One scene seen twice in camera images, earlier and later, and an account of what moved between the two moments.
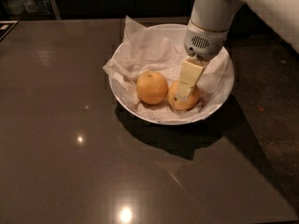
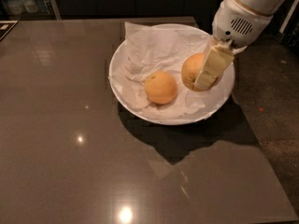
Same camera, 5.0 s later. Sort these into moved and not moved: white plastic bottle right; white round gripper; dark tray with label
Moved: white round gripper
Not moved: dark tray with label; white plastic bottle right
